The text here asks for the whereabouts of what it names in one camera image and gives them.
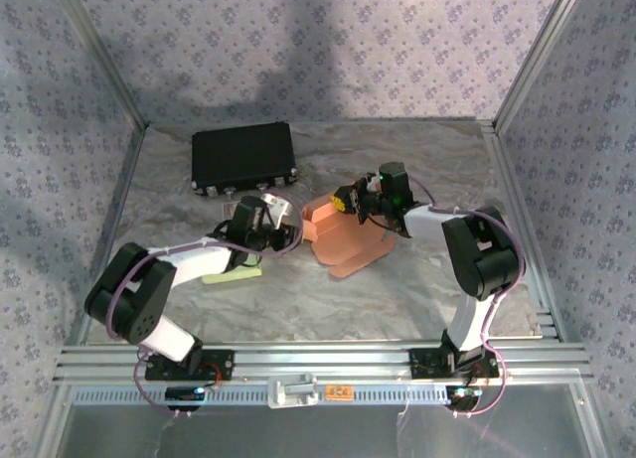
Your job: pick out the brown cardboard box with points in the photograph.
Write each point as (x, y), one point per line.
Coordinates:
(338, 239)

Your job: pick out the light green box lid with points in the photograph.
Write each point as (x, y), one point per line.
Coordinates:
(233, 276)

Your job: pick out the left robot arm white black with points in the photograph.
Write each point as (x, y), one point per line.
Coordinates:
(194, 261)

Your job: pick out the black hard case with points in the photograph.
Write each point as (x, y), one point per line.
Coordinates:
(238, 155)

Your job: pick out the white plastic clamp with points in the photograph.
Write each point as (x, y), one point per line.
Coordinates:
(293, 391)

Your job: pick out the orange label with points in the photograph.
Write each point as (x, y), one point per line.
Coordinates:
(339, 391)

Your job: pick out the grey metal base panel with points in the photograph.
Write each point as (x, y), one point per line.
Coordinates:
(318, 433)

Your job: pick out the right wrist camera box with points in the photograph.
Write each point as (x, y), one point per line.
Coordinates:
(371, 181)

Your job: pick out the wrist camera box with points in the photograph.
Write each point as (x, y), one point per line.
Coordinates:
(371, 181)
(275, 204)

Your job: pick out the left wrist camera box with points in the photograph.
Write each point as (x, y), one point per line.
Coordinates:
(275, 204)

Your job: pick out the aluminium side rail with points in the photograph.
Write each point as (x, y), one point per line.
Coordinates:
(119, 204)
(503, 170)

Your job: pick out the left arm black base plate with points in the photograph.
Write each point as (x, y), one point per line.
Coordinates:
(223, 363)

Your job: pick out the aluminium mounting rail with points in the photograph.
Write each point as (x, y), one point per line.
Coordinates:
(323, 358)

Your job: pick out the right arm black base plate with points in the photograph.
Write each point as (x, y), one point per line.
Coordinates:
(422, 363)

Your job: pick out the aluminium frame post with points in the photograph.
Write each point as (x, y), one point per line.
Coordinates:
(101, 50)
(538, 50)

